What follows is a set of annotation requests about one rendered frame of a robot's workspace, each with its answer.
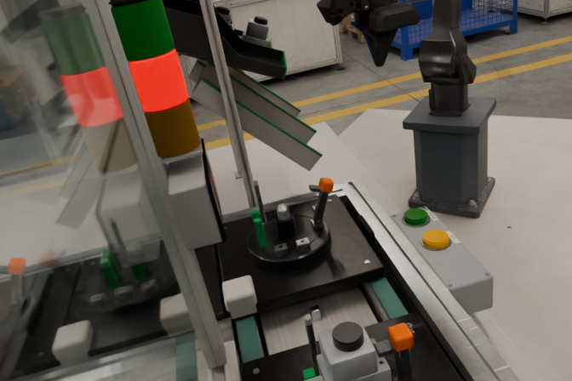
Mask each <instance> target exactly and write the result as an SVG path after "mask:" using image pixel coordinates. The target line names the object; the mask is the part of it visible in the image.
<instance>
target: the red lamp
mask: <svg viewBox="0 0 572 381"><path fill-rule="evenodd" d="M129 69H130V71H131V74H132V77H133V80H134V85H135V87H136V90H137V93H138V95H139V98H140V103H141V106H142V109H143V111H161V110H165V109H168V108H171V107H174V106H176V105H179V104H181V103H182V102H184V101H185V100H186V99H187V98H188V93H187V90H186V85H185V81H184V78H183V75H182V72H181V68H180V63H179V60H178V56H177V53H176V50H175V48H174V49H173V50H172V51H170V52H168V53H166V54H163V55H160V56H158V57H154V58H150V59H147V60H137V61H130V62H129Z"/></svg>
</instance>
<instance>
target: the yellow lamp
mask: <svg viewBox="0 0 572 381"><path fill-rule="evenodd" d="M144 114H145V117H146V121H147V124H148V127H149V129H150V133H151V136H152V140H153V143H154V145H155V148H156V151H157V156H159V157H173V156H180V155H183V154H186V153H187V152H189V151H192V150H194V149H195V148H197V147H198V145H199V144H200V142H201V140H200V137H199V133H198V131H197V124H196V122H195V118H194V115H193V112H192V107H191V103H190V100H189V98H187V99H186V100H185V101H184V102H182V103H181V104H179V105H176V106H174V107H171V108H168V109H165V110H161V111H147V112H146V113H144Z"/></svg>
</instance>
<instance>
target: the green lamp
mask: <svg viewBox="0 0 572 381"><path fill-rule="evenodd" d="M111 12H112V16H113V19H114V21H115V24H116V27H117V32H118V35H119V37H120V40H121V43H122V45H123V50H124V53H125V56H126V59H127V60H128V61H137V60H147V59H150V58H154V57H158V56H160V55H163V54H166V53H168V52H170V51H172V50H173V49H174V41H173V38H172V35H171V31H170V29H169V23H168V20H167V16H166V13H165V10H164V6H163V1H162V0H144V1H140V2H137V3H129V4H124V5H119V6H113V7H112V8H111Z"/></svg>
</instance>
